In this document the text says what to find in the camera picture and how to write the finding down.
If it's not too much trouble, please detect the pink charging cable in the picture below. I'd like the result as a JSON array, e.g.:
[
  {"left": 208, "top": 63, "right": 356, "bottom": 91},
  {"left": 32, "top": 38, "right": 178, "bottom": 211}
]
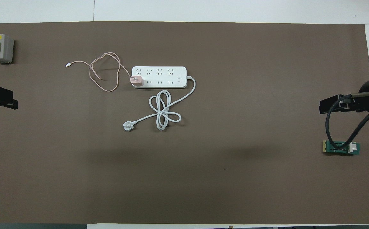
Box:
[{"left": 65, "top": 52, "right": 131, "bottom": 93}]

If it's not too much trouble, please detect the green circuit board module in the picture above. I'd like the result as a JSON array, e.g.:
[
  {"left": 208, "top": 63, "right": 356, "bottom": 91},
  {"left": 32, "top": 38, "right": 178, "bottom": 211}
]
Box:
[{"left": 323, "top": 140, "right": 361, "bottom": 156}]

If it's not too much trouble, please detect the white power strip cord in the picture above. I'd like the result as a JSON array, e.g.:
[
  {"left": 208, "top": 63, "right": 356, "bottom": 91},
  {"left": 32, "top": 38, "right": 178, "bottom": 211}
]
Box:
[{"left": 123, "top": 76, "right": 196, "bottom": 132}]

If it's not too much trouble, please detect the brown table mat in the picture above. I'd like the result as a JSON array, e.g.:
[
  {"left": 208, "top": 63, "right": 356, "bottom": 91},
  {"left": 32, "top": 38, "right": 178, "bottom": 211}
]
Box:
[{"left": 0, "top": 21, "right": 369, "bottom": 225}]

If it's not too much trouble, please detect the white power strip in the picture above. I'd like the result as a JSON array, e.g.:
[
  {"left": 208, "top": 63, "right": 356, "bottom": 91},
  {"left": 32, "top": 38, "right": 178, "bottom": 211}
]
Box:
[{"left": 131, "top": 66, "right": 187, "bottom": 89}]

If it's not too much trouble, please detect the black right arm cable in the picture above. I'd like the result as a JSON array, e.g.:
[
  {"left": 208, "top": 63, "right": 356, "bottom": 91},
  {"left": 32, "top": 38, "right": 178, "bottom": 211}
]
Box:
[{"left": 325, "top": 94, "right": 369, "bottom": 150}]

